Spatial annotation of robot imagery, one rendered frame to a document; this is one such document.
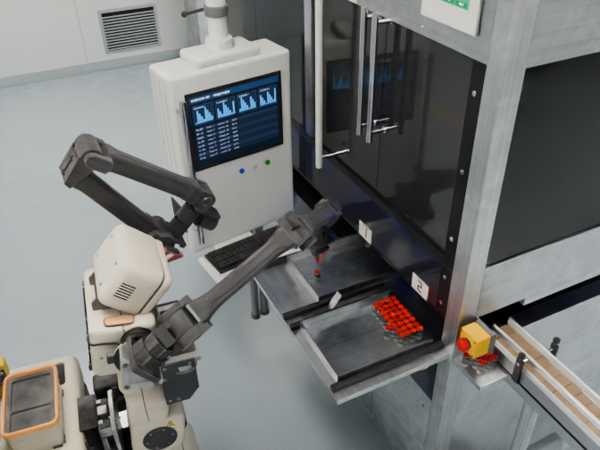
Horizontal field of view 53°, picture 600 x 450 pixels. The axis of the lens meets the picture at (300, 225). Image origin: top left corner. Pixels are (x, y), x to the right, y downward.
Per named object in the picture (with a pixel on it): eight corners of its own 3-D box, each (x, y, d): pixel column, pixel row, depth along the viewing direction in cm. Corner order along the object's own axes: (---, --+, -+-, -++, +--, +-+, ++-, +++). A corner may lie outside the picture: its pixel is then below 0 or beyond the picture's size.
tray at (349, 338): (387, 297, 212) (388, 290, 210) (431, 346, 192) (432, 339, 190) (300, 329, 200) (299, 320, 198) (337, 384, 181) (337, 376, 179)
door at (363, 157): (315, 137, 242) (314, -18, 208) (377, 191, 207) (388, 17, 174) (313, 137, 242) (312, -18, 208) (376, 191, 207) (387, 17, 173)
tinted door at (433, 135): (378, 191, 207) (389, 17, 173) (457, 261, 175) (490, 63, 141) (376, 192, 207) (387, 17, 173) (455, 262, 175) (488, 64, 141)
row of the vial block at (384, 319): (376, 311, 206) (377, 301, 204) (405, 345, 193) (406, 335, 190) (370, 312, 205) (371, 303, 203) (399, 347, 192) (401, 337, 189)
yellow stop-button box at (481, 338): (477, 336, 185) (480, 319, 181) (492, 351, 180) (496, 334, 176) (456, 344, 183) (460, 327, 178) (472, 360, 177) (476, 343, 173)
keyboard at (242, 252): (287, 223, 263) (286, 219, 262) (304, 239, 254) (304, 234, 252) (204, 256, 245) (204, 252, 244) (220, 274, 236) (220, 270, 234)
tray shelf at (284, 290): (357, 236, 246) (357, 231, 245) (469, 349, 194) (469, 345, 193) (247, 270, 229) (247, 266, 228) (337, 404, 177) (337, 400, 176)
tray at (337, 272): (363, 237, 241) (364, 230, 239) (400, 275, 222) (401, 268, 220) (287, 262, 229) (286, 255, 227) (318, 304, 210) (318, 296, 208)
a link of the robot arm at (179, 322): (147, 336, 148) (162, 353, 147) (177, 309, 146) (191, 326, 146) (162, 328, 157) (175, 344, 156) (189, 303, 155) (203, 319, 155)
